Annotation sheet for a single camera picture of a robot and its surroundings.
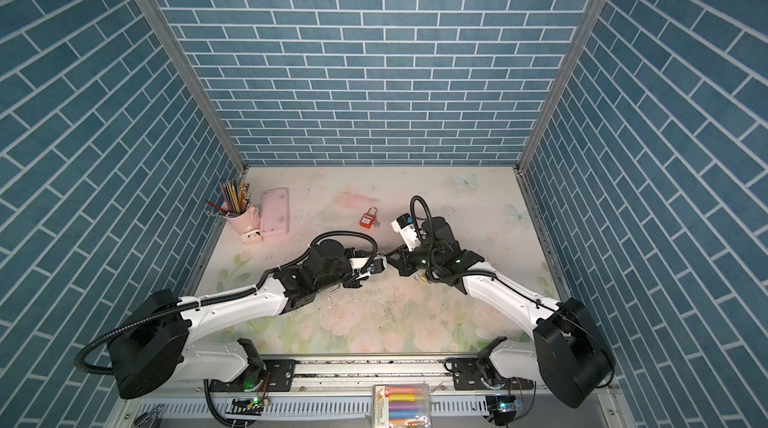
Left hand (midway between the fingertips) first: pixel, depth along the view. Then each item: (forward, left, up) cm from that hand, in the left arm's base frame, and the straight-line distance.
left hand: (373, 255), depth 82 cm
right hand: (-1, -3, +2) cm, 4 cm away
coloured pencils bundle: (+22, +45, -2) cm, 51 cm away
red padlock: (+20, +3, -11) cm, 23 cm away
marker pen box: (-33, -8, -10) cm, 36 cm away
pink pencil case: (+24, +37, -13) cm, 46 cm away
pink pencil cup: (+17, +41, -6) cm, 45 cm away
